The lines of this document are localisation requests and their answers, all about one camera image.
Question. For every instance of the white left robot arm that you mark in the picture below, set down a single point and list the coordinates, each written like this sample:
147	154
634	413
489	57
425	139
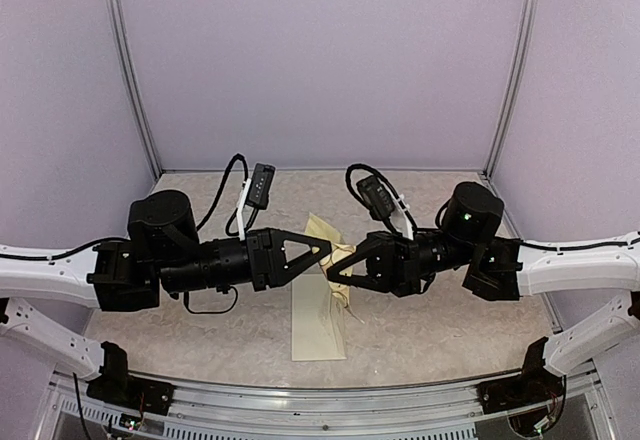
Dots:
162	254

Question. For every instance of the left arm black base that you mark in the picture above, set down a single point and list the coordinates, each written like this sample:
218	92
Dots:
115	385

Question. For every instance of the cream paper envelope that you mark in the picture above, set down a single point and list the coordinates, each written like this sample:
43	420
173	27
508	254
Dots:
317	324

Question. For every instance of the brown sticker sheet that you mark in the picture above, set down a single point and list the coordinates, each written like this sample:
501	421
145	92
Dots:
318	228

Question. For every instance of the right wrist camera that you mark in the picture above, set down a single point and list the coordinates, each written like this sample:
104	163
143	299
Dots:
386	207

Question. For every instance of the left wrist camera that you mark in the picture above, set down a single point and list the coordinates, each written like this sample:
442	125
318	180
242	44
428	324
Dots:
254	194

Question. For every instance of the right aluminium frame post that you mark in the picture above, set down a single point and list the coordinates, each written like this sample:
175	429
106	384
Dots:
514	80

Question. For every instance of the left aluminium frame post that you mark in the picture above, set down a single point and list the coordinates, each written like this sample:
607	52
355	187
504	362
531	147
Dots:
132	88

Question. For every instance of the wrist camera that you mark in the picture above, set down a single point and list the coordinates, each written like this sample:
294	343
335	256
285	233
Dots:
254	194
386	207

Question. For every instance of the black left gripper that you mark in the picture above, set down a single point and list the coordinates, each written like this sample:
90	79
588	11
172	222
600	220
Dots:
267	259

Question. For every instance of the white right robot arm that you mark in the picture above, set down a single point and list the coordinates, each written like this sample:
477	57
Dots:
506	269

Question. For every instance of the aluminium frame post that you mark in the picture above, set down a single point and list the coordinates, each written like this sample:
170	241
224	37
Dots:
514	80
132	88

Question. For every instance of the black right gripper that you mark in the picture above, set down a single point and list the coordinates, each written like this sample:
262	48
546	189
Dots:
393	264

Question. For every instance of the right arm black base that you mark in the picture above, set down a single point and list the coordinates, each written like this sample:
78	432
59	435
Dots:
533	384

